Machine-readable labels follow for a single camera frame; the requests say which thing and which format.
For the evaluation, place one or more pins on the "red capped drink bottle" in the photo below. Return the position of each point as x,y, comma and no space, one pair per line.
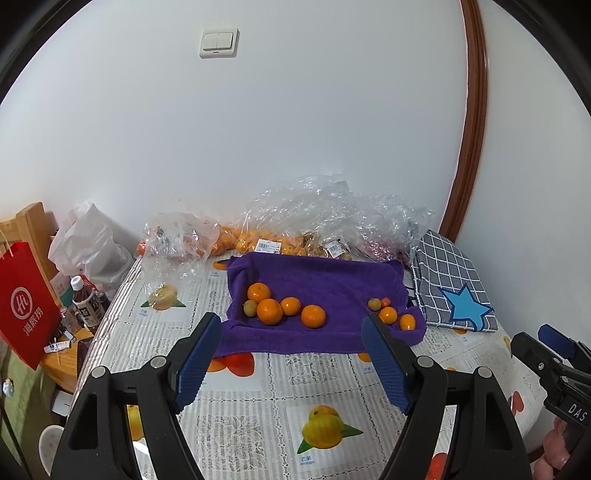
85,304

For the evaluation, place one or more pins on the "mandarin orange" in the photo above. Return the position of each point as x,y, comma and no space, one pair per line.
290,305
388,315
259,292
269,311
407,321
313,316

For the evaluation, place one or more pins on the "wooden side table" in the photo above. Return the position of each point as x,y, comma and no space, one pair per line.
62,369

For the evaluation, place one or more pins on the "white light switch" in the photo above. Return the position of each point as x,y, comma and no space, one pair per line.
219,42

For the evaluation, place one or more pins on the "clear bag with dark fruit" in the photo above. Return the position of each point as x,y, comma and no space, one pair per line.
388,226

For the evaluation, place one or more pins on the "pile of bagged mandarins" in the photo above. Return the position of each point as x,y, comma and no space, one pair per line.
240,240

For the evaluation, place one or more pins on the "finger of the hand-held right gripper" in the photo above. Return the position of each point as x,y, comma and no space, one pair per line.
558,339
531,350

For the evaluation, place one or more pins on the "white plastic bag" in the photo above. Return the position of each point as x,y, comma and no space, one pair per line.
87,249

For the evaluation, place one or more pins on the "brown wooden door frame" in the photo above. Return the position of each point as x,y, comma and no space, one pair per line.
475,115

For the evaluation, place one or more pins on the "clear crumpled plastic bag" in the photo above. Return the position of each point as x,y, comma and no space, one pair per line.
175,233

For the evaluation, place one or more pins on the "purple towel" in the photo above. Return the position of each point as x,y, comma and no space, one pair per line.
323,281

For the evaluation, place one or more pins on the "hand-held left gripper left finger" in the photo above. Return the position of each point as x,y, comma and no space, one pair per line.
196,360

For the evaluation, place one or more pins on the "white bowl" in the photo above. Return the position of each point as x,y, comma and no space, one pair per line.
48,450

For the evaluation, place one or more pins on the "grey checked cloth blue star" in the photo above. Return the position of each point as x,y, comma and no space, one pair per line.
438,263

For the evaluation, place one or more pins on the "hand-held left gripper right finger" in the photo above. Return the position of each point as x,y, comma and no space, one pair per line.
385,364

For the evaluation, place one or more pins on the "small white box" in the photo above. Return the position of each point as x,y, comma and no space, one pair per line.
61,402

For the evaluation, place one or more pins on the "clear bag with mandarins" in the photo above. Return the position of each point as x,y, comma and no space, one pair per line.
295,207

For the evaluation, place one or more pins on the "red paper bag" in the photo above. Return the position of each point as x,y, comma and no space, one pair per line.
23,304

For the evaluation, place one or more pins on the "person's right hand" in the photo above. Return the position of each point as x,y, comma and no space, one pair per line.
554,450

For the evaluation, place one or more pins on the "wooden chair frame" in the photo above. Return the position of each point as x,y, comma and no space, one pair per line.
32,221

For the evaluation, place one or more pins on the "fruit printed tablecloth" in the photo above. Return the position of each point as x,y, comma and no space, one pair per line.
277,392

